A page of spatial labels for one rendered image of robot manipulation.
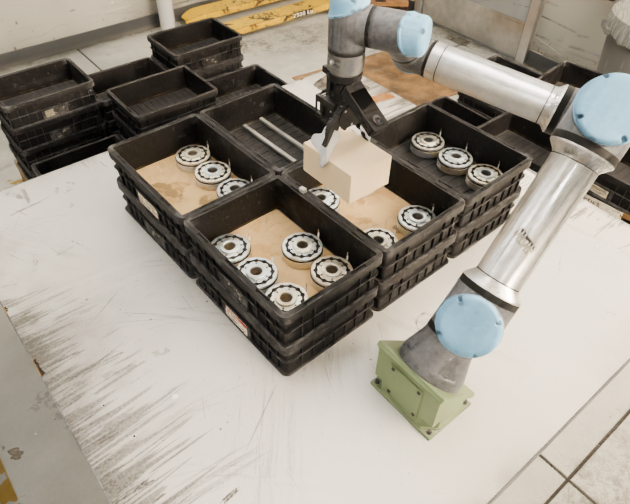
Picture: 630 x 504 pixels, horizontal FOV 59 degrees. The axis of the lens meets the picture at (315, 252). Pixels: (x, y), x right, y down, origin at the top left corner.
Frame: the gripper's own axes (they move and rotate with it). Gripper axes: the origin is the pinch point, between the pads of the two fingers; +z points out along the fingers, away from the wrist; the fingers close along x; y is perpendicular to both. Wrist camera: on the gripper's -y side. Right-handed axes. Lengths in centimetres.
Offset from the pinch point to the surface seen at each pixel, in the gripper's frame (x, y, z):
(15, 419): 89, 67, 109
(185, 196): 22, 42, 26
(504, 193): -49, -14, 26
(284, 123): -23, 55, 26
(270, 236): 12.7, 13.5, 26.6
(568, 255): -58, -35, 40
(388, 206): -20.3, 3.2, 26.7
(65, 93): 14, 166, 51
